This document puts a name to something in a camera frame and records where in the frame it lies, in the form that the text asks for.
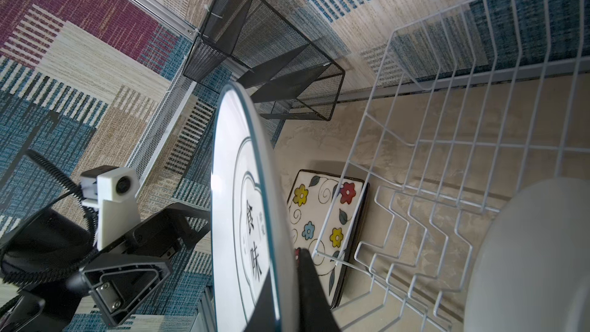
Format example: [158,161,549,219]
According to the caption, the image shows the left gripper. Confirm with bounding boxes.
[1,203,211,331]

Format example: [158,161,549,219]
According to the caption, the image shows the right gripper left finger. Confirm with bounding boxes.
[244,281,276,332]

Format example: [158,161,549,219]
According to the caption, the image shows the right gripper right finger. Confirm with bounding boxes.
[297,247,340,331]

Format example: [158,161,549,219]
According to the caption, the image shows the white round plate three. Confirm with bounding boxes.
[210,82,277,331]

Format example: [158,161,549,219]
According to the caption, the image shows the white round plate four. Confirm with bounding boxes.
[464,178,589,331]

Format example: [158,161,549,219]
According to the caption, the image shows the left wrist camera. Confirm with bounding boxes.
[81,165,141,251]

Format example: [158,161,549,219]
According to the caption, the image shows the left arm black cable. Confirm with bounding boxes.
[0,148,100,287]

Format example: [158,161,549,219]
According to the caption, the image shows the white mesh wall basket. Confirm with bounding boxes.
[126,69,195,186]

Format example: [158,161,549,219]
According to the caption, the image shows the black wire shelf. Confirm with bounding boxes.
[183,0,346,121]

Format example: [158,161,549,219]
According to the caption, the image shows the white wire dish rack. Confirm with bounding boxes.
[313,0,589,331]

